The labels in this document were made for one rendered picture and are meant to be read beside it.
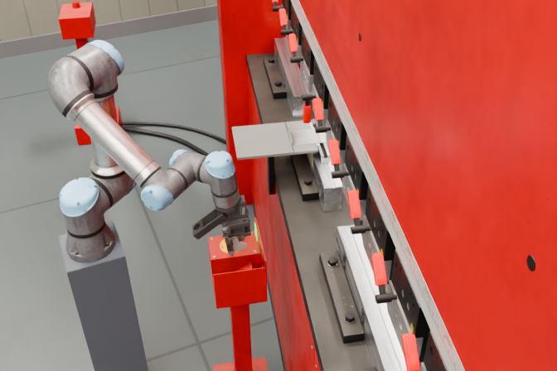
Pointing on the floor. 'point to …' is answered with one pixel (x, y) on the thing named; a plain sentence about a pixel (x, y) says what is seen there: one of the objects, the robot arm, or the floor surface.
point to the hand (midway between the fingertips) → (230, 252)
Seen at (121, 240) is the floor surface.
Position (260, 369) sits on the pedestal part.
